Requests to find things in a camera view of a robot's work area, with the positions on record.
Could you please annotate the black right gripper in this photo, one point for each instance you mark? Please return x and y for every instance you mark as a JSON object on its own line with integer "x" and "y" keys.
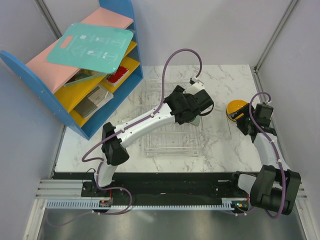
{"x": 242, "y": 110}

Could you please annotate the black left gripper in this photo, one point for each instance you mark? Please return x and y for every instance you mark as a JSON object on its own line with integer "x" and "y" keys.
{"x": 178, "y": 89}

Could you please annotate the orange yellow bowl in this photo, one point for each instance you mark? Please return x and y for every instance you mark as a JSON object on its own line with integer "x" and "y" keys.
{"x": 232, "y": 107}

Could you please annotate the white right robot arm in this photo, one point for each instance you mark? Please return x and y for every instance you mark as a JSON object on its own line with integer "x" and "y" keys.
{"x": 275, "y": 188}

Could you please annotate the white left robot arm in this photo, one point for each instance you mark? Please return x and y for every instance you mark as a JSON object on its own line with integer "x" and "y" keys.
{"x": 120, "y": 137}

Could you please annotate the mint green bowl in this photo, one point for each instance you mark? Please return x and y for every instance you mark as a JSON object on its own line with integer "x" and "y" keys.
{"x": 196, "y": 121}

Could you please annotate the red white box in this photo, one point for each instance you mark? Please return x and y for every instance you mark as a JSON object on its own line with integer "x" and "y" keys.
{"x": 118, "y": 76}

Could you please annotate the grey setup guide booklet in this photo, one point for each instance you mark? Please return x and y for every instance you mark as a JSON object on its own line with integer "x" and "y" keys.
{"x": 93, "y": 101}

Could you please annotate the blue pink yellow shelf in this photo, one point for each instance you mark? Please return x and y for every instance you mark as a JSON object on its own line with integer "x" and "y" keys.
{"x": 46, "y": 80}

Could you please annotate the teal cutting board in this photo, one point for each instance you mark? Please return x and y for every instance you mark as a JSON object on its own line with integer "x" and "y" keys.
{"x": 91, "y": 47}

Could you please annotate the green book under board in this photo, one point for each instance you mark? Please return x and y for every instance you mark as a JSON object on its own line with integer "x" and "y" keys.
{"x": 84, "y": 75}

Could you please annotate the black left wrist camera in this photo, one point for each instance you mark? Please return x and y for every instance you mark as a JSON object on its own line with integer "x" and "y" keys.
{"x": 204, "y": 103}

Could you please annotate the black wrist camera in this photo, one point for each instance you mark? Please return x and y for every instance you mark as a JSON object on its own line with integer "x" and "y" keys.
{"x": 262, "y": 114}
{"x": 204, "y": 103}

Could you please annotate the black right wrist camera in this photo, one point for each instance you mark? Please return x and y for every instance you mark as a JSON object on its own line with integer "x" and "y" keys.
{"x": 262, "y": 114}

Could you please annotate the white wire dish rack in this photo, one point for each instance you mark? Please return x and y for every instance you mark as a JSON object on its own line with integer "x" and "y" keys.
{"x": 175, "y": 139}

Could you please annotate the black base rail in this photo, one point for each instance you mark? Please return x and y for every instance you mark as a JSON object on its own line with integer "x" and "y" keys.
{"x": 183, "y": 188}

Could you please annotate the white slotted cable duct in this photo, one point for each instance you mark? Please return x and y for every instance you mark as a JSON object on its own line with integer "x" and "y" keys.
{"x": 90, "y": 204}

